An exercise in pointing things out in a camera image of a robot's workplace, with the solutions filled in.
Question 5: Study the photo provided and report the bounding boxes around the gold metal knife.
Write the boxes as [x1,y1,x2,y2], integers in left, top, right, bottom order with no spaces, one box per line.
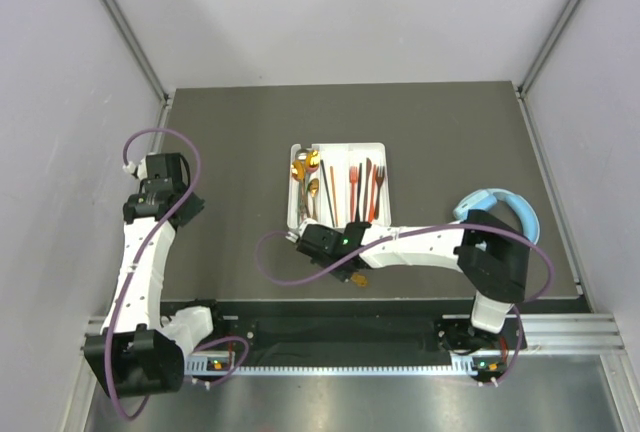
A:
[351,273,369,287]

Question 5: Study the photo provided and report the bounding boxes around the gold metal spoon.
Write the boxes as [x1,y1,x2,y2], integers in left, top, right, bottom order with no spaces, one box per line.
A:
[307,178,319,220]

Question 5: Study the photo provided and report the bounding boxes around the white divided utensil tray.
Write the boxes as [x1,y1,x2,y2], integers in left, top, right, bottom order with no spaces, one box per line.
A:
[286,142,392,230]

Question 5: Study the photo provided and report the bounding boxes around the orange plastic knife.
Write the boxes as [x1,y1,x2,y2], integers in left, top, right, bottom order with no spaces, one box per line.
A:
[367,164,378,223]

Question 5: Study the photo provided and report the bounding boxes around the orange plastic fork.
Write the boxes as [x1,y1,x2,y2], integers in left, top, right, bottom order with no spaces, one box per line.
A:
[349,166,359,222]

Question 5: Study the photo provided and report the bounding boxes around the black chopstick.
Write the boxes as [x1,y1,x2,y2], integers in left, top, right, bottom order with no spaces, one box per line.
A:
[320,159,336,228]

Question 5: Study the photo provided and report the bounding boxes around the iridescent purple spoon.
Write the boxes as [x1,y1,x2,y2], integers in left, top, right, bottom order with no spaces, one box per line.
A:
[300,149,320,217]

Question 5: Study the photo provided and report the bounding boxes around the gold thin utensil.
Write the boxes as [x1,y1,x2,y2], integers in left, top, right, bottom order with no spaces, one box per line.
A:
[291,160,306,182]

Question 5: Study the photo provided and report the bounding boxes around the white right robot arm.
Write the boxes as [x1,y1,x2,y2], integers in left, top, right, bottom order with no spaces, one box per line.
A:
[287,210,530,348]

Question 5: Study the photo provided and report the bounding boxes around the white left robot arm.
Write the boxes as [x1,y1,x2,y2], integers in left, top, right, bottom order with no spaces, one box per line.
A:
[84,153,227,398]

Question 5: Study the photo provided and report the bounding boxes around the silver metal spoon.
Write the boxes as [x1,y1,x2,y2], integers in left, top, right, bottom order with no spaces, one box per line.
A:
[295,149,308,160]

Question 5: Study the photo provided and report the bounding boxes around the light blue headphones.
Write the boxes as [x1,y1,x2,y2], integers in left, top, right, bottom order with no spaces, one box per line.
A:
[453,188,541,244]

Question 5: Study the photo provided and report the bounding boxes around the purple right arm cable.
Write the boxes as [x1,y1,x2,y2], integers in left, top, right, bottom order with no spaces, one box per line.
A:
[255,224,555,386]

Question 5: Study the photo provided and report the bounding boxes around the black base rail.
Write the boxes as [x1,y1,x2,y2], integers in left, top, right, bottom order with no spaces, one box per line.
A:
[159,296,591,368]

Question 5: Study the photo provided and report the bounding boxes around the grey cable duct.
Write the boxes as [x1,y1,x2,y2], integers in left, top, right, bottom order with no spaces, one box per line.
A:
[184,351,499,379]

